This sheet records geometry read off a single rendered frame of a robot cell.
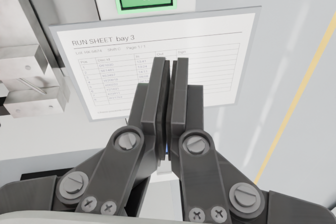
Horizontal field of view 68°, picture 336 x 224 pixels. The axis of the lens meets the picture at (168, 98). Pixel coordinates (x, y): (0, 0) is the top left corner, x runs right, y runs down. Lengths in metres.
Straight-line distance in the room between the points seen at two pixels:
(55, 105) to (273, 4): 1.28
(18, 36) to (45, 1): 0.07
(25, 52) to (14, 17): 0.04
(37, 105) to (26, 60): 0.09
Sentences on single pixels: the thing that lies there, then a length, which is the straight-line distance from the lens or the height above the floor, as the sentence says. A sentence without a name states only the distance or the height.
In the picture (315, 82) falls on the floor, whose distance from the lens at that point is 2.09.
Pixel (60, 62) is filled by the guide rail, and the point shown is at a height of 0.83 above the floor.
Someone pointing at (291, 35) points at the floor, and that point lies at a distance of 1.68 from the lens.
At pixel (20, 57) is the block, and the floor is 0.91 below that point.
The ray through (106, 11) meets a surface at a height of 0.96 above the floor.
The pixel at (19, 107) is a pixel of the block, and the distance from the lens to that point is 0.44.
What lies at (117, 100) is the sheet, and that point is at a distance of 0.32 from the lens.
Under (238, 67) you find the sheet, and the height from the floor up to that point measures 0.96.
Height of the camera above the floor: 1.19
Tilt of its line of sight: 43 degrees down
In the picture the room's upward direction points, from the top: 171 degrees clockwise
